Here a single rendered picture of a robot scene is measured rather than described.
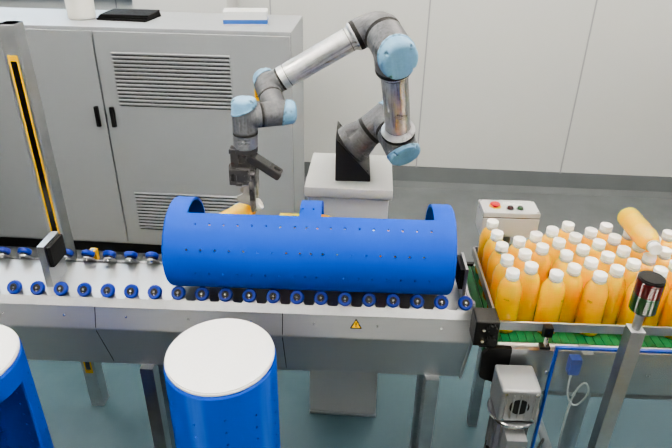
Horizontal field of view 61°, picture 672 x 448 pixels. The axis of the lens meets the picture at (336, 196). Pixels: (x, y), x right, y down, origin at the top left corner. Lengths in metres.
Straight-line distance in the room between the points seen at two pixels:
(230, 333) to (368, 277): 0.43
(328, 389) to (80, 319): 1.14
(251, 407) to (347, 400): 1.24
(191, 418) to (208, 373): 0.11
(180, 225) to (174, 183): 1.83
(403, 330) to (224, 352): 0.60
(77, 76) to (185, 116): 0.62
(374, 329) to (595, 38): 3.28
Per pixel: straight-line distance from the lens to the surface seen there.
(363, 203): 2.10
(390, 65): 1.69
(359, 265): 1.71
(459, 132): 4.65
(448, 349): 1.94
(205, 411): 1.50
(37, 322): 2.12
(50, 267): 2.09
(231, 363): 1.52
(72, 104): 3.64
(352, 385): 2.65
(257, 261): 1.73
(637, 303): 1.63
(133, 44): 3.37
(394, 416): 2.79
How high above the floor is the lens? 2.07
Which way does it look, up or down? 27 degrees down
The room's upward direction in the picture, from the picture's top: 1 degrees clockwise
